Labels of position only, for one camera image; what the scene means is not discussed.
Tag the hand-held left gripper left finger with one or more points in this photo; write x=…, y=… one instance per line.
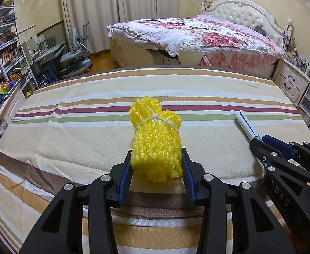
x=124, y=174

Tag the white desk lamp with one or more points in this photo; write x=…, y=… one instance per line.
x=28, y=29

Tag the floral quilt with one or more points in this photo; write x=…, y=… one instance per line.
x=197, y=34

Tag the white tube with green print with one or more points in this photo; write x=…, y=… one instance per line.
x=246, y=124

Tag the yellow foam net bundle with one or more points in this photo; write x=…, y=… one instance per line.
x=155, y=143

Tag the grey desk chair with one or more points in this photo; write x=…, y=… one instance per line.
x=77, y=53

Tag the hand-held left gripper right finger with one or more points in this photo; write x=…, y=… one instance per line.
x=188, y=174

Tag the blue bag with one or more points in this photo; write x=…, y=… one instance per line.
x=47, y=74

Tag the grey study desk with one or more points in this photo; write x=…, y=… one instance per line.
x=47, y=53

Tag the dark cloth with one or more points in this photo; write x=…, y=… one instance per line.
x=260, y=29

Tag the white nightstand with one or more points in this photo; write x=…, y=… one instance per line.
x=289, y=79

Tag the striped tablecloth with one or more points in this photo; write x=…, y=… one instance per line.
x=65, y=143

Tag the beige curtain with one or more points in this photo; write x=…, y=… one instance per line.
x=117, y=0

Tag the cluster of small bottles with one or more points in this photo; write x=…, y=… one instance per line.
x=299, y=59

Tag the row of shelved books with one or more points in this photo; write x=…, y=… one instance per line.
x=8, y=55

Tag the white bed with tufted headboard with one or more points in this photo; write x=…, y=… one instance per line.
x=250, y=13

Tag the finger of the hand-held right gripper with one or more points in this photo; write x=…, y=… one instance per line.
x=278, y=143
x=260, y=150

